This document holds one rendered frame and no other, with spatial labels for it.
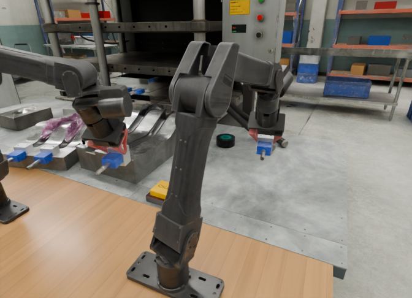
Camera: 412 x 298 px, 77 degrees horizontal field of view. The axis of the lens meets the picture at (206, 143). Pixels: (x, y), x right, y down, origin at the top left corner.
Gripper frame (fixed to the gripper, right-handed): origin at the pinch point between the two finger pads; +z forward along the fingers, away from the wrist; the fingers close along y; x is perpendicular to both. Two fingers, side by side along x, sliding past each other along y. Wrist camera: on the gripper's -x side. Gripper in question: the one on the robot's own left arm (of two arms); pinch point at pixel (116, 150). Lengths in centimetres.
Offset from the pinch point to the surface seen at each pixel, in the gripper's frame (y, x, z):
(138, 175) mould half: -2.0, 0.0, 14.1
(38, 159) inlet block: 34.0, 0.3, 10.4
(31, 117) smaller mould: 77, -35, 31
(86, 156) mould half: 19.1, -4.5, 13.2
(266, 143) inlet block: -42.4, -13.0, 7.7
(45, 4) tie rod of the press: 107, -116, 12
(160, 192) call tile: -13.7, 7.3, 8.8
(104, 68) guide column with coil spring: 66, -91, 43
